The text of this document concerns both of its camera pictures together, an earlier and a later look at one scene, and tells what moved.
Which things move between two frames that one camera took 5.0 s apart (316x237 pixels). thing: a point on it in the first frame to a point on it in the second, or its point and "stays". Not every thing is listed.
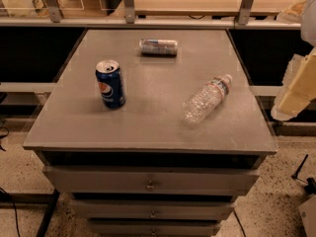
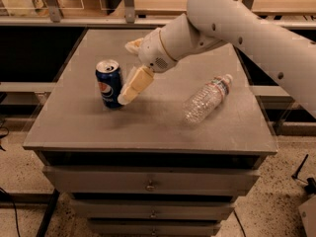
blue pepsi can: (110, 84) stays
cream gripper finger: (298, 89) to (155, 57)
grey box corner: (308, 211) stays
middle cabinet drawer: (152, 209) stays
